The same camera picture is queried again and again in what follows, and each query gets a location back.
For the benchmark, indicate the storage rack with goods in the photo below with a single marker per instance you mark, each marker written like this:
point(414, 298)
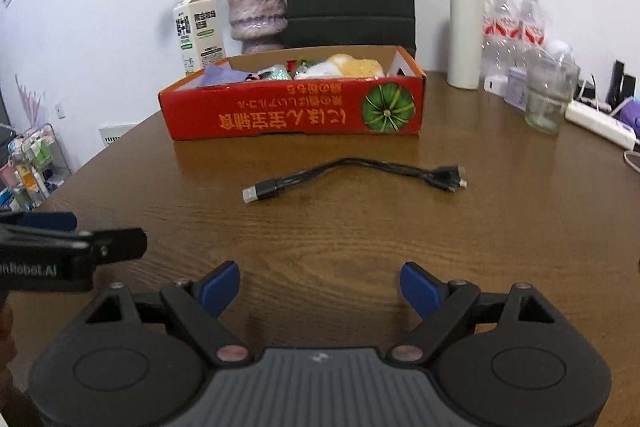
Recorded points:
point(30, 167)

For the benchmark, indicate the orange white plush toy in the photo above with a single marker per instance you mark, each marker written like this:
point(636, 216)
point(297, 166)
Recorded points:
point(345, 67)

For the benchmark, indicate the clear glass cup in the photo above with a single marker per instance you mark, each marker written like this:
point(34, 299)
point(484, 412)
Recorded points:
point(550, 97)

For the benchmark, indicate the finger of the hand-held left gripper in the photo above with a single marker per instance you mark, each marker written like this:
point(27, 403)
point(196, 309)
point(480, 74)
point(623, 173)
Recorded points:
point(47, 222)
point(122, 245)

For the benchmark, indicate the white thermos bottle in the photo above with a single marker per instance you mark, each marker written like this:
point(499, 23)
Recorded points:
point(465, 32)

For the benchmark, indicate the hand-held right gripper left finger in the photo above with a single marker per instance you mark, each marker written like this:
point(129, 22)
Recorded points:
point(220, 285)

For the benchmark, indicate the wooden desktop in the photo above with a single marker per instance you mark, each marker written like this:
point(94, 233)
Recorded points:
point(350, 232)

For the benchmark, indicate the white wall socket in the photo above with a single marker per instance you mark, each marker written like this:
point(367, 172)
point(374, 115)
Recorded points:
point(59, 110)

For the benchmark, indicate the white power strip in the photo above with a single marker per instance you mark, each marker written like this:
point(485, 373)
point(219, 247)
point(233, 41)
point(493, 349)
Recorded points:
point(600, 124)

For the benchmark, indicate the black upright box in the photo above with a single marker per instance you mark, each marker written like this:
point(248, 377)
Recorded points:
point(620, 82)

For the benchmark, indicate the white wall vent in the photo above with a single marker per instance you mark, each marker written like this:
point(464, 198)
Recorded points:
point(116, 134)

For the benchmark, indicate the red cardboard box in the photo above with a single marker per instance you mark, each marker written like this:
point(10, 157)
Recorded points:
point(300, 117)

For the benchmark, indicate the white round speaker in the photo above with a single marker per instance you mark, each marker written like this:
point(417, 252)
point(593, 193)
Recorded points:
point(560, 49)

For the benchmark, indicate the white milk carton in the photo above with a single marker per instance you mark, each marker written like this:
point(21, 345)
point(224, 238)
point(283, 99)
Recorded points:
point(200, 37)

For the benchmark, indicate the small pale tin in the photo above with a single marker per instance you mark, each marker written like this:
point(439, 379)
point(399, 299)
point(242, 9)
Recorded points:
point(515, 89)

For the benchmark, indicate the pale green glossy trinket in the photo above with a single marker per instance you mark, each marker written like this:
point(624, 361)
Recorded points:
point(275, 74)

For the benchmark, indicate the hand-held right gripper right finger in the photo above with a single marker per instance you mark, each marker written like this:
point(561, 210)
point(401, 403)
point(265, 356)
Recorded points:
point(417, 287)

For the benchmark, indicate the purple woven cloth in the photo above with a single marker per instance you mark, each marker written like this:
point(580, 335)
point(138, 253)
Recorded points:
point(220, 74)

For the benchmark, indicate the clear water bottle red label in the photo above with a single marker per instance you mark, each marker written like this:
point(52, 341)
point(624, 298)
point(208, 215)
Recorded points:
point(500, 32)
point(532, 24)

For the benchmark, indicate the purple tissue pack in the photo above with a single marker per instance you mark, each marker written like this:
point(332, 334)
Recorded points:
point(632, 114)

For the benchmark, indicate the white charger plug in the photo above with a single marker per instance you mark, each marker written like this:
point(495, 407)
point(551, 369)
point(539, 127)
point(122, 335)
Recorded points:
point(496, 84)

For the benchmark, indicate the purple ceramic vase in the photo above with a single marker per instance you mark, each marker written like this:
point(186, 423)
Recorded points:
point(257, 12)

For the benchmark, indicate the pink flower wall sticker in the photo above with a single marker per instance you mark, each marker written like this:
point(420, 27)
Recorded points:
point(32, 102)

